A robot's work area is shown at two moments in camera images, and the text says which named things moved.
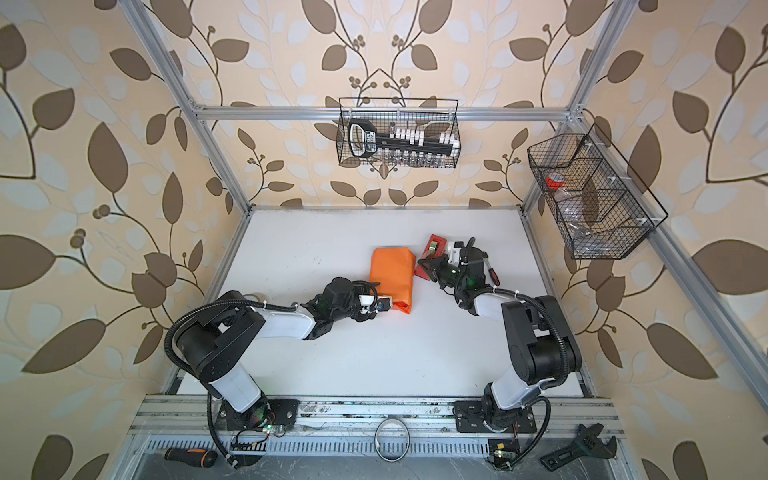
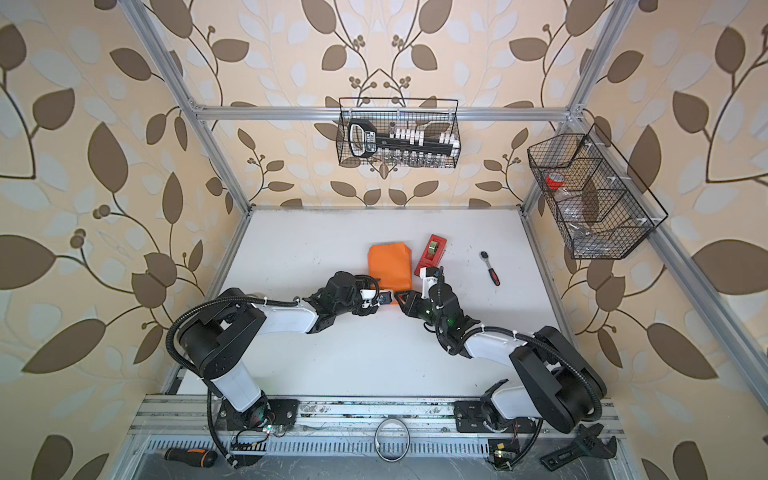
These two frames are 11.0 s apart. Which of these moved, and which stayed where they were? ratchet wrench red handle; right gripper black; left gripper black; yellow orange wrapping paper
Moved: right gripper black
Stayed: left gripper black; ratchet wrench red handle; yellow orange wrapping paper
